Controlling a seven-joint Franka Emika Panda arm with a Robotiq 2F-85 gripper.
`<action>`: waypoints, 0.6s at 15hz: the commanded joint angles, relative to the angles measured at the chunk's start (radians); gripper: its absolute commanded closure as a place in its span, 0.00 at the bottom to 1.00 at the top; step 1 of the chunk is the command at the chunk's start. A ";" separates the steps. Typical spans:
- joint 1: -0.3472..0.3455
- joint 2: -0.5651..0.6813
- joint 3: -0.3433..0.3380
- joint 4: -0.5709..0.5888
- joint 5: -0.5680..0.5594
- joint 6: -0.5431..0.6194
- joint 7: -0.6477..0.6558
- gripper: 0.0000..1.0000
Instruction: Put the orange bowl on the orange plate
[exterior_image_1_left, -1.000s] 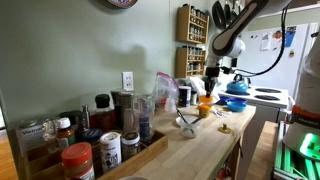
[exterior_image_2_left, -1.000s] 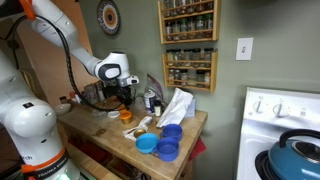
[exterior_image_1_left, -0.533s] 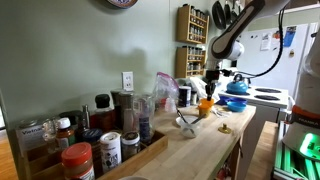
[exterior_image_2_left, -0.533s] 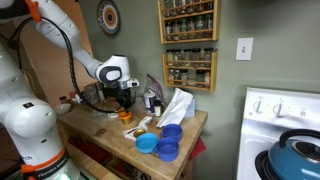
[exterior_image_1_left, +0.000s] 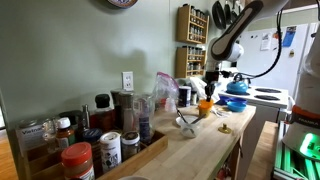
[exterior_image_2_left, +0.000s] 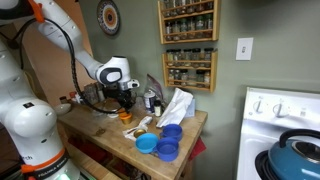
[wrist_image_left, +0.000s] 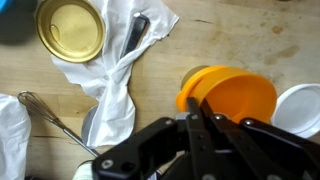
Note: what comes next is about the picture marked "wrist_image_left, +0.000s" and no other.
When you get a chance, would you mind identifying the white crumpled cloth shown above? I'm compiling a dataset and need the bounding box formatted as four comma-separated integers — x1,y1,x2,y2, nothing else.
0,93,32,180

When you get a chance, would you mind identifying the large orange plastic bowl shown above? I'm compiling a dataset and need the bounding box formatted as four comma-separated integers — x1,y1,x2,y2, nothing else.
175,71,214,113

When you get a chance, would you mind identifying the small orange bowl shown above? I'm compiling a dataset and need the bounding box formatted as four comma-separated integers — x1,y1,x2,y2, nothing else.
188,65,278,125

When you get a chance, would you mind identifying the knotted white cloth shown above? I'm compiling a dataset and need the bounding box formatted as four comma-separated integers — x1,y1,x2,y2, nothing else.
49,0,180,149

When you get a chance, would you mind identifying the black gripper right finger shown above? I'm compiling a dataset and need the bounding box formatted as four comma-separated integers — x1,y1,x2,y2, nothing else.
199,98,320,180

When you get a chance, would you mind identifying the black handle utensil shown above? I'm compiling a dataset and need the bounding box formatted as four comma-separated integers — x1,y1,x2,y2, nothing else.
120,12,150,58

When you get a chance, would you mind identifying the gold metal lid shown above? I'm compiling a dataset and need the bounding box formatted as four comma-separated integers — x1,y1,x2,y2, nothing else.
34,0,107,64

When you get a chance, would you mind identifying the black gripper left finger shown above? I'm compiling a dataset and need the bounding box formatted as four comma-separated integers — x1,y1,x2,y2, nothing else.
91,97,218,180

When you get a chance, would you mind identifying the metal whisk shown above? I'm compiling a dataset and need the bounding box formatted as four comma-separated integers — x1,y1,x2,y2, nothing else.
17,90,101,158

